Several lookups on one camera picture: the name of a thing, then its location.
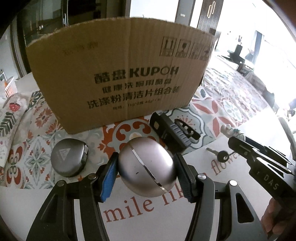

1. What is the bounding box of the pink silver oval case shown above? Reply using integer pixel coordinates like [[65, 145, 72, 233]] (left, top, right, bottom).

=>
[[118, 137, 177, 197]]

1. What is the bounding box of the person right hand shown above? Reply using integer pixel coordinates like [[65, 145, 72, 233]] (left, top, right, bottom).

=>
[[260, 198, 295, 240]]

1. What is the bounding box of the small key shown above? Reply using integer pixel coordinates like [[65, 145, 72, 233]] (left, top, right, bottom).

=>
[[206, 148, 229, 163]]

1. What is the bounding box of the small astronaut figurine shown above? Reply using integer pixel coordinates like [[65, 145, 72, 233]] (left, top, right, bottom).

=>
[[220, 124, 246, 141]]

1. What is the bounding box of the black clip device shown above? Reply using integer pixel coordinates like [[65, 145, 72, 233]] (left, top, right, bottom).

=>
[[149, 113, 201, 153]]

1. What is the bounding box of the dark grey earbud case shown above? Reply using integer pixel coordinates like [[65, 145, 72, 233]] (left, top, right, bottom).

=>
[[51, 138, 89, 177]]

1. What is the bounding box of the patterned table runner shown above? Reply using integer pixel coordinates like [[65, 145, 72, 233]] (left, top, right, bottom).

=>
[[1, 64, 267, 189]]

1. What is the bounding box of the brown cardboard box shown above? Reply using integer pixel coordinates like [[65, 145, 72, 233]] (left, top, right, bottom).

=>
[[26, 18, 214, 134]]

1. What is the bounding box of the floral fabric tissue pouch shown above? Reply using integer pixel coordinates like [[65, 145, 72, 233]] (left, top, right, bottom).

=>
[[1, 92, 32, 168]]

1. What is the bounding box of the white fruit basket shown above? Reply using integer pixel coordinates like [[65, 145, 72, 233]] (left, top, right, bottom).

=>
[[0, 69, 18, 99]]

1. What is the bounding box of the dark glass door cabinet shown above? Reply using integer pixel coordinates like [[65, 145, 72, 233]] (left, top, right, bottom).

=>
[[16, 0, 131, 74]]

